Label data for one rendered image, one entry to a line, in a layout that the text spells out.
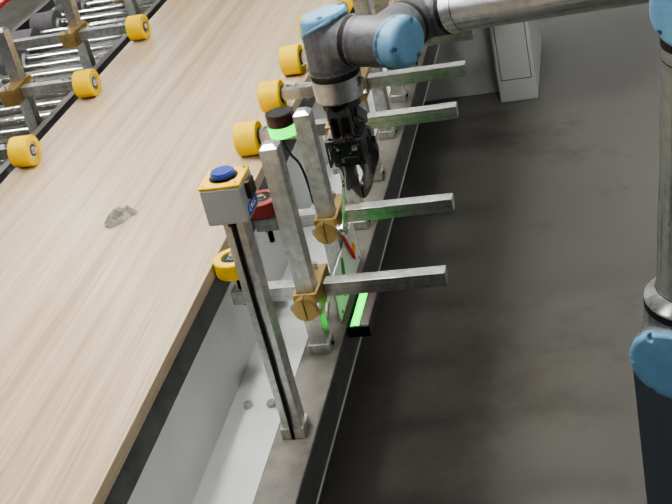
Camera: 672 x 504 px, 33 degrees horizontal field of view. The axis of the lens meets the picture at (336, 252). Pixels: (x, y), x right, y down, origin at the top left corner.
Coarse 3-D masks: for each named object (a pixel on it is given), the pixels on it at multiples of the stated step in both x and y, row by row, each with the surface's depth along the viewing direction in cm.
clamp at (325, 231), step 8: (336, 200) 248; (336, 208) 244; (336, 216) 241; (320, 224) 240; (328, 224) 239; (336, 224) 241; (312, 232) 242; (320, 232) 241; (328, 232) 240; (336, 232) 240; (320, 240) 242; (328, 240) 241
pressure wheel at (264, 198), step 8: (256, 192) 251; (264, 192) 251; (264, 200) 247; (256, 208) 246; (264, 208) 246; (272, 208) 246; (256, 216) 247; (264, 216) 246; (272, 232) 253; (272, 240) 253
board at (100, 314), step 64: (192, 0) 402; (256, 0) 385; (320, 0) 369; (128, 64) 353; (192, 64) 340; (256, 64) 328; (64, 128) 315; (128, 128) 305; (192, 128) 295; (0, 192) 284; (64, 192) 276; (128, 192) 268; (192, 192) 260; (0, 256) 252; (64, 256) 245; (128, 256) 239; (192, 256) 233; (0, 320) 226; (64, 320) 221; (128, 320) 215; (192, 320) 215; (0, 384) 205; (64, 384) 201; (128, 384) 196; (0, 448) 188; (64, 448) 184; (128, 448) 184
